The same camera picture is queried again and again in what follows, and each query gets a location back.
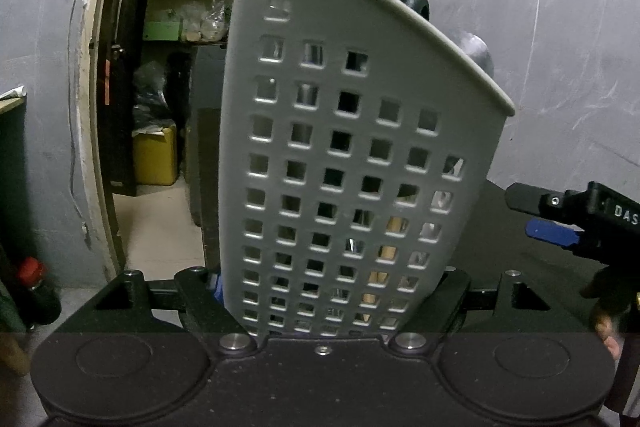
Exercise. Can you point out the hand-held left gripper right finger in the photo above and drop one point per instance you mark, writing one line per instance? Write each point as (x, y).
(445, 292)

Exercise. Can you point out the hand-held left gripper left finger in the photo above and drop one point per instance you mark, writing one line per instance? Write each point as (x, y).
(216, 289)

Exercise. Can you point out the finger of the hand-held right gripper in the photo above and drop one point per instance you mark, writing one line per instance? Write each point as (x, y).
(530, 199)
(550, 232)

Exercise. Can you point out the wooden chopstick purple band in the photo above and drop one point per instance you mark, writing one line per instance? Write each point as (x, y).
(395, 225)

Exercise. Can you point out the metal spoon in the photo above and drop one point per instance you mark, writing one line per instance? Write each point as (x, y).
(475, 54)

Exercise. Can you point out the person's right hand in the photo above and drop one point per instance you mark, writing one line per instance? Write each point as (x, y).
(607, 342)

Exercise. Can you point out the yellow plastic canister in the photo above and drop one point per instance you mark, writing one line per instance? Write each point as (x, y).
(155, 157)

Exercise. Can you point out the red-capped dark bottle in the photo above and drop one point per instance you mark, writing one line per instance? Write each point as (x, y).
(35, 292)

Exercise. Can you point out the dark wooden door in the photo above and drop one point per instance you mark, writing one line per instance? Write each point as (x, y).
(117, 132)

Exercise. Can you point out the black plastic bag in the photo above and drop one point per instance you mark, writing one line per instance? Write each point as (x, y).
(150, 97)

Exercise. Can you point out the grey cabinet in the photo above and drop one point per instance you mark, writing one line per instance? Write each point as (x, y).
(207, 77)

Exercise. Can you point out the green box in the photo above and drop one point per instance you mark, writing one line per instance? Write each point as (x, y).
(162, 31)

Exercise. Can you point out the wooden countertop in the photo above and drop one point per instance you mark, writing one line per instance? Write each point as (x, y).
(12, 104)

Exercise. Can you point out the pale wooden door frame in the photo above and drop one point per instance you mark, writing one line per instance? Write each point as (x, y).
(90, 107)

